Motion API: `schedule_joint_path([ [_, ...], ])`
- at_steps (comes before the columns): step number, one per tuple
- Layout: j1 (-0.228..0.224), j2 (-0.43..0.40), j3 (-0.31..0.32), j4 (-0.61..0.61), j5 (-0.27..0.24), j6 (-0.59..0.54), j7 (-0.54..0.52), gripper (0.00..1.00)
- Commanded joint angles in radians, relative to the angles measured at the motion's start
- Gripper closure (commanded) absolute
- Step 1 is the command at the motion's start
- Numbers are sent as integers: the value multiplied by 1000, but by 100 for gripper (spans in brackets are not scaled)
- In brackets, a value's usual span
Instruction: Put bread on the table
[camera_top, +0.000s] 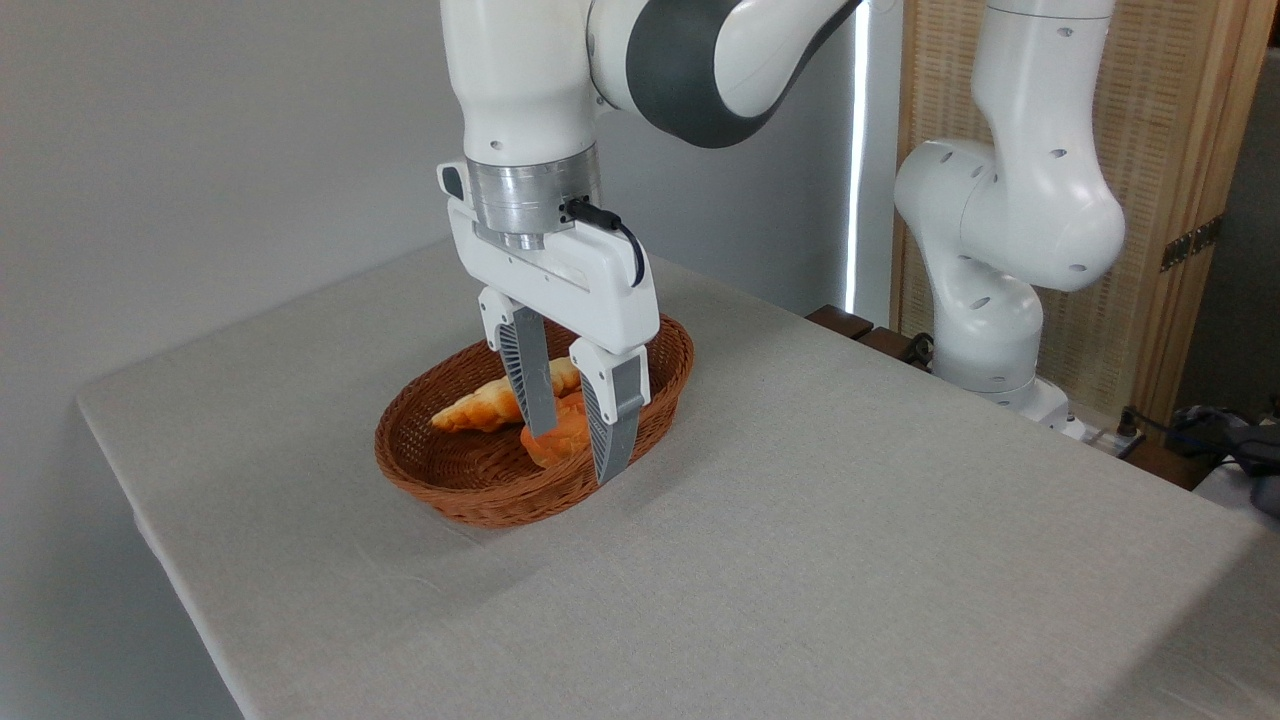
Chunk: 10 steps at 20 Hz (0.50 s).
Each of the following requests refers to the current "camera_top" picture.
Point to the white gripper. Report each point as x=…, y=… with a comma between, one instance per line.
x=590, y=290

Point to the golden croissant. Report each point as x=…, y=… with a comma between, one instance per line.
x=480, y=408

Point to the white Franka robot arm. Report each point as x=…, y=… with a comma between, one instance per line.
x=520, y=90

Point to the round orange bread roll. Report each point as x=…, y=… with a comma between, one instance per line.
x=555, y=447

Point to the brown woven wicker basket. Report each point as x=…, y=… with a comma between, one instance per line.
x=450, y=470

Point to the grey tablecloth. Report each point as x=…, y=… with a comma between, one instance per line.
x=800, y=550

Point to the dark brown wooden block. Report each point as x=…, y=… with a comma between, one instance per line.
x=838, y=321
x=888, y=343

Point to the white power strip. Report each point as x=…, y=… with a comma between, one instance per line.
x=1100, y=436

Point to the dark metal hinge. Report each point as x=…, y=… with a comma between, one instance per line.
x=1190, y=243

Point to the wooden folding screen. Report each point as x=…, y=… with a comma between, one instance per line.
x=1165, y=120

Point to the dark grey bag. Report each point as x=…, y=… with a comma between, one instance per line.
x=1240, y=445

